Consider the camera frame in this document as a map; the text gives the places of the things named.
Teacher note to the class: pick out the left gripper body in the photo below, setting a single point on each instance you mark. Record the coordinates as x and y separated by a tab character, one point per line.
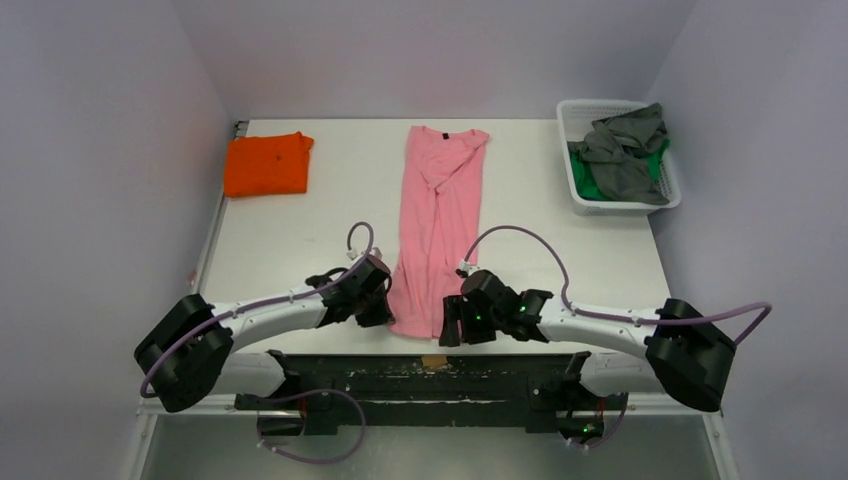
372	310

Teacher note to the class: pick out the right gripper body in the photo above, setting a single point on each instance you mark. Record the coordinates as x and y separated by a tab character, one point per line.
457	318

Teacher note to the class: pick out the pink t shirt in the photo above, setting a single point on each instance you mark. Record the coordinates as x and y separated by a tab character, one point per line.
439	220

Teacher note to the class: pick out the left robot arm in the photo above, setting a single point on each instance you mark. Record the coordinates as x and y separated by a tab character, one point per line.
199	349

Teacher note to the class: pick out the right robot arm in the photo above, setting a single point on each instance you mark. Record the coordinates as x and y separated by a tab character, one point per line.
644	351

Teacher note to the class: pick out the brown tape piece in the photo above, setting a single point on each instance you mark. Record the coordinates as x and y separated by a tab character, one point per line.
434	362

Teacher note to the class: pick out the green t shirt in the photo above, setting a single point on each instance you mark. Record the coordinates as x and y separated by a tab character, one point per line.
585	182

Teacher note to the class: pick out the folded orange t shirt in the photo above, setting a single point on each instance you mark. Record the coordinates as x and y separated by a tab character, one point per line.
272	165

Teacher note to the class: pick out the grey t shirt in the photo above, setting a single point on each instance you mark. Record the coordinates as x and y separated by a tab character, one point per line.
611	150

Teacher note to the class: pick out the white plastic basket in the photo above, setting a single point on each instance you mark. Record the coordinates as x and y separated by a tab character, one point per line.
575	119

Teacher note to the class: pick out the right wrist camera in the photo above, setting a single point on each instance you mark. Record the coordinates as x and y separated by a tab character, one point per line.
465	268

